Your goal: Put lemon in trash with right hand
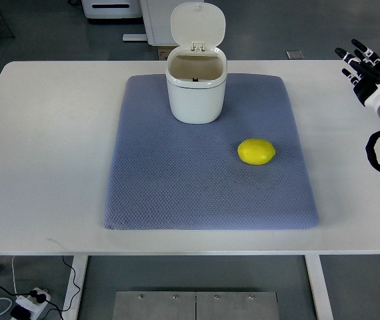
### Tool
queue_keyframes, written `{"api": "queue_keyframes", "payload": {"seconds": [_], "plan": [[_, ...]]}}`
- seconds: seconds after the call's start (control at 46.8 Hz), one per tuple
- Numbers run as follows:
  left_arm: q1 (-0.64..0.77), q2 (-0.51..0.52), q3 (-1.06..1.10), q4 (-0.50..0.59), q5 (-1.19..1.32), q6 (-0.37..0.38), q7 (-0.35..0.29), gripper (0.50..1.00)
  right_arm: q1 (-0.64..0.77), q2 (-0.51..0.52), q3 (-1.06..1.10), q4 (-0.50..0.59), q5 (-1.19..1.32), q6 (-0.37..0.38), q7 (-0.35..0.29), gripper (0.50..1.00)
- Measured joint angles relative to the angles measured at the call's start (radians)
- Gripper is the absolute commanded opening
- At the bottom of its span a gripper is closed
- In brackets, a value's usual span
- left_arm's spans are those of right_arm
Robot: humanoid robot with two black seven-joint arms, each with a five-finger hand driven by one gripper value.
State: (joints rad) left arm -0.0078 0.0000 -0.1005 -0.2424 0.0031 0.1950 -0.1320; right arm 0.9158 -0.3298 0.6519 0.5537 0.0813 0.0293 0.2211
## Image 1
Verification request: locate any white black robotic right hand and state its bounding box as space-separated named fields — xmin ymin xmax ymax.
xmin=335 ymin=39 xmax=380 ymax=107

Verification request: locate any yellow lemon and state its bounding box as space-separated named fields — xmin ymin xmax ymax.
xmin=237 ymin=138 xmax=276 ymax=165

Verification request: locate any white trash bin open lid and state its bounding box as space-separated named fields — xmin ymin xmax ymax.
xmin=165 ymin=2 xmax=227 ymax=124

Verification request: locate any grey floor socket cover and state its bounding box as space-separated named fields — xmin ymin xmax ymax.
xmin=286 ymin=50 xmax=305 ymax=60

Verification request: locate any blue textured mat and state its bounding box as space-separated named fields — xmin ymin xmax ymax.
xmin=103 ymin=73 xmax=319 ymax=230

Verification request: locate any white right table leg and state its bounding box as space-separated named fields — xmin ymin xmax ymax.
xmin=305 ymin=254 xmax=333 ymax=320

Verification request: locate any white table leg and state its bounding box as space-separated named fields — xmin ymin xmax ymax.
xmin=305 ymin=254 xmax=333 ymax=320
xmin=62 ymin=255 xmax=89 ymax=320

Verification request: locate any cardboard box behind table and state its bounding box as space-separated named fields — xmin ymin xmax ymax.
xmin=157 ymin=47 xmax=174 ymax=61

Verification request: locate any white cabinet in background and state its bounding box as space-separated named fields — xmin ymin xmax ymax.
xmin=122 ymin=0 xmax=187 ymax=47

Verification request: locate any white appliance with slot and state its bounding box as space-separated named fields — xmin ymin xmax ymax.
xmin=81 ymin=0 xmax=143 ymax=19

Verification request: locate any grey metal floor plate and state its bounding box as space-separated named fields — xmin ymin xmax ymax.
xmin=113 ymin=291 xmax=279 ymax=319

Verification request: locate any white left table leg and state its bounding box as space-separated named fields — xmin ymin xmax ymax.
xmin=62 ymin=255 xmax=89 ymax=320

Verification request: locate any white power strip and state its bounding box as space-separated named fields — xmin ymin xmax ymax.
xmin=10 ymin=287 xmax=51 ymax=320

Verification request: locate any black power cable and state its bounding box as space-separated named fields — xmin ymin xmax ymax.
xmin=0 ymin=255 xmax=81 ymax=320

